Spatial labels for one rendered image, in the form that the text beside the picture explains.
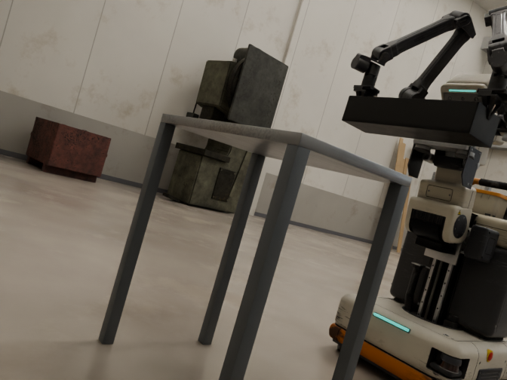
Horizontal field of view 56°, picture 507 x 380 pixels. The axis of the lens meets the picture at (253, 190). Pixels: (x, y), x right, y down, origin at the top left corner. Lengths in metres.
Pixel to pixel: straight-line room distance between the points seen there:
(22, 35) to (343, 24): 6.18
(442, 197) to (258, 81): 5.82
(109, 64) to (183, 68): 1.28
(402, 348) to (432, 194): 0.67
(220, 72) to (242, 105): 0.69
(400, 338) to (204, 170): 5.84
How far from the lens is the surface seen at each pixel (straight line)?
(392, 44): 2.20
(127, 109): 8.29
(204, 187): 7.70
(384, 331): 2.22
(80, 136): 6.96
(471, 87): 2.23
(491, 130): 1.89
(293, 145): 1.09
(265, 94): 7.89
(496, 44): 1.92
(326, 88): 10.35
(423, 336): 2.13
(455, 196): 2.19
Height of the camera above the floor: 0.67
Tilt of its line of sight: 1 degrees down
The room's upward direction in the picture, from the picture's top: 16 degrees clockwise
